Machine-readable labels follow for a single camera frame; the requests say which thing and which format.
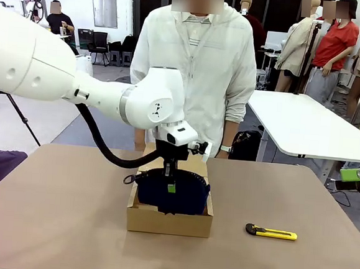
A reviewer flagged grey metal wall panel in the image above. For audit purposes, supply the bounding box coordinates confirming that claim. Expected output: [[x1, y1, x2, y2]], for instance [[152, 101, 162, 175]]
[[89, 0, 121, 29]]

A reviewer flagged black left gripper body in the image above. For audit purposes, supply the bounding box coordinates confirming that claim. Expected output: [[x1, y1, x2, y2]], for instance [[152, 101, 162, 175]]
[[154, 138, 190, 163]]

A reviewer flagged white storage cube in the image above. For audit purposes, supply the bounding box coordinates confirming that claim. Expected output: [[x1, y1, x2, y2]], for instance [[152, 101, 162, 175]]
[[254, 68, 269, 91]]

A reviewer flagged person's left forearm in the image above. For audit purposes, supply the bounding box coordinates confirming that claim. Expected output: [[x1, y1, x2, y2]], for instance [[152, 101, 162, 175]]
[[221, 119, 242, 149]]

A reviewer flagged open brown cardboard box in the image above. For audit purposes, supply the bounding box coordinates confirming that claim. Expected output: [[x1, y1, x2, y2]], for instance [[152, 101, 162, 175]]
[[124, 141, 219, 239]]

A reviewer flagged person in white jacket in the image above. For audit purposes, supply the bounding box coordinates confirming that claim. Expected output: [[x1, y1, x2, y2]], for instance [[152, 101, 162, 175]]
[[123, 0, 262, 162]]

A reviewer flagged mannequin in dark red top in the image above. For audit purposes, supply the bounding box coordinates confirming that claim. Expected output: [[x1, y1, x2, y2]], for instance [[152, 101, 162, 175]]
[[234, 0, 270, 67]]

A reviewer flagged yellow black utility knife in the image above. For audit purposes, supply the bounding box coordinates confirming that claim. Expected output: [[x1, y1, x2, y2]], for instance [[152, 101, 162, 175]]
[[244, 222, 298, 242]]

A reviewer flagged navy blue fabric bag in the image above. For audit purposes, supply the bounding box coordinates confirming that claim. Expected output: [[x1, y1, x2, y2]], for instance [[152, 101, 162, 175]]
[[120, 165, 213, 219]]

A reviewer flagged black office chair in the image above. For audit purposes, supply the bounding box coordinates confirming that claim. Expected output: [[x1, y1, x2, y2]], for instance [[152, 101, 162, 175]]
[[88, 30, 112, 67], [108, 32, 136, 68]]

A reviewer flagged white table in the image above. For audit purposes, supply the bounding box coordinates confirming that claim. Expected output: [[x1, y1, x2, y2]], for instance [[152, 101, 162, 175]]
[[240, 89, 360, 190]]

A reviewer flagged white air purifier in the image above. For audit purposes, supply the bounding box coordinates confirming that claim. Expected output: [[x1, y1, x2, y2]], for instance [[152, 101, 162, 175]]
[[74, 55, 95, 75]]

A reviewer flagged figure in red t-shirt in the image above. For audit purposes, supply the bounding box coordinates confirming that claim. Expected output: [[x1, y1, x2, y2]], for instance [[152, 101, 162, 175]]
[[305, 0, 360, 107]]

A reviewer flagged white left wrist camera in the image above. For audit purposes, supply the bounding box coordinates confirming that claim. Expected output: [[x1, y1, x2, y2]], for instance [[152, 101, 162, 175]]
[[186, 140, 213, 163]]

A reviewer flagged person's right forearm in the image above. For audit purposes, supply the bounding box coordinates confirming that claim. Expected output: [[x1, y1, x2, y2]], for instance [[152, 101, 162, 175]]
[[133, 127, 147, 145]]

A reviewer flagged person in black t-shirt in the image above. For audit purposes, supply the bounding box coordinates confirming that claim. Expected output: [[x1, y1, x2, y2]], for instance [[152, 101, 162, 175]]
[[45, 0, 78, 39]]

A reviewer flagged mannequin in beige coat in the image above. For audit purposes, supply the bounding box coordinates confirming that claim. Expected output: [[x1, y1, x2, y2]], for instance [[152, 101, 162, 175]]
[[272, 0, 323, 95]]

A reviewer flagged black tripod leg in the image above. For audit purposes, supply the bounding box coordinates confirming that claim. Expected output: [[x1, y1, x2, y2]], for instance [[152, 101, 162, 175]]
[[1, 93, 46, 147]]

